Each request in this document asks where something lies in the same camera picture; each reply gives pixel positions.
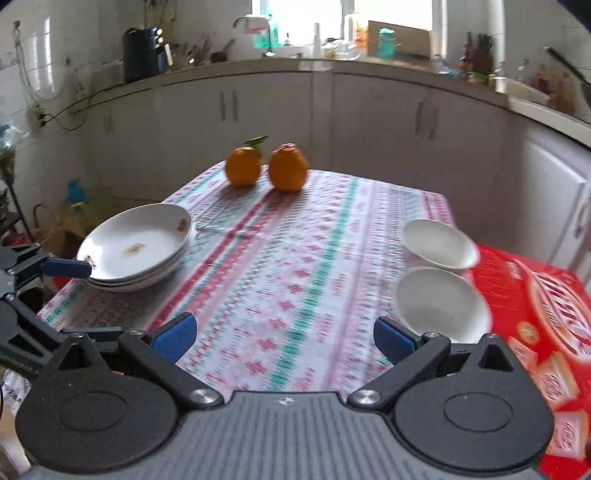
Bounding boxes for black mortar with pestle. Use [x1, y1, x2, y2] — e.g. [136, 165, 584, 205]
[211, 39, 236, 63]

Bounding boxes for clear glass pitcher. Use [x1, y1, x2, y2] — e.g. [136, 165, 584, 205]
[323, 39, 361, 61]

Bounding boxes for white hanging cord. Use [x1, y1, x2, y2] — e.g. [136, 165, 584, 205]
[14, 21, 63, 100]

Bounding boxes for black power cable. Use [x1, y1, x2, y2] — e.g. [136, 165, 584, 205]
[41, 83, 125, 131]

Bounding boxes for white and orange bottle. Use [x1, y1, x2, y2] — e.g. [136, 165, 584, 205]
[344, 13, 368, 44]

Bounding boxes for white plate with brown stain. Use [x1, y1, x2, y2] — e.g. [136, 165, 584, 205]
[76, 203, 195, 280]

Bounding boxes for black wok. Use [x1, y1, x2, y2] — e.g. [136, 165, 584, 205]
[545, 46, 591, 109]

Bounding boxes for orange with green leaf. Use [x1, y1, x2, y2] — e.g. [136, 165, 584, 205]
[225, 136, 269, 188]

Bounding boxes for brown cardboard sheet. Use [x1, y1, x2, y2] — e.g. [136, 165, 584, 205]
[368, 21, 430, 58]

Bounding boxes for window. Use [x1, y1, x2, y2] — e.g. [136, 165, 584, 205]
[252, 0, 435, 47]

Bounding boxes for metal faucet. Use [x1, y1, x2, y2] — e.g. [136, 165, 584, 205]
[233, 16, 275, 58]

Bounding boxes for orange without leaf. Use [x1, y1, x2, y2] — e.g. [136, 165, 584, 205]
[269, 143, 309, 192]

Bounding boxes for brown cardboard box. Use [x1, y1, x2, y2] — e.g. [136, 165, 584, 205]
[41, 217, 88, 259]

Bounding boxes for teal cup on counter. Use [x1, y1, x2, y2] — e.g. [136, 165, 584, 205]
[379, 28, 399, 57]

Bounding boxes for white kitchen cabinets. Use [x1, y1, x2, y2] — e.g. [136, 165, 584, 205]
[78, 60, 591, 278]

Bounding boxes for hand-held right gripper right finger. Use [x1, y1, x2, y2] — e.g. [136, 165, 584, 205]
[346, 316, 521, 409]

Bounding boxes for patterned striped tablecloth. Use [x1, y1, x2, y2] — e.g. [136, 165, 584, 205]
[37, 164, 476, 402]

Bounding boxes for knife block with knives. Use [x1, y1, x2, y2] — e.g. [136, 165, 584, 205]
[464, 32, 492, 75]

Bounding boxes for utensil holder with utensils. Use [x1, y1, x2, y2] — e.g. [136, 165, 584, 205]
[171, 39, 208, 70]

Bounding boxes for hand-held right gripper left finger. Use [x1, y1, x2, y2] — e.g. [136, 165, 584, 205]
[55, 312, 226, 409]

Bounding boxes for white bowl with pink flowers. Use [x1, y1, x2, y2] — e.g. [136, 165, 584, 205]
[394, 267, 492, 344]
[403, 219, 481, 271]

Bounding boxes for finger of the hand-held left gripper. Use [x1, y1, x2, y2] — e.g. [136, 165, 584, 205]
[0, 244, 92, 298]
[0, 299, 75, 366]

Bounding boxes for white plastic tray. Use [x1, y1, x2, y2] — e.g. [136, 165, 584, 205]
[495, 76, 550, 104]

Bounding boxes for red snack box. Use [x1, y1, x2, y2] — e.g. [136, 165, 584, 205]
[471, 244, 591, 480]

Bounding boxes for kitchen countertop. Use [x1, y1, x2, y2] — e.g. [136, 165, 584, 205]
[60, 55, 591, 148]

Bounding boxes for white plate with fruit print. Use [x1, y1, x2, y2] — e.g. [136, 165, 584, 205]
[88, 240, 195, 293]
[87, 228, 197, 288]

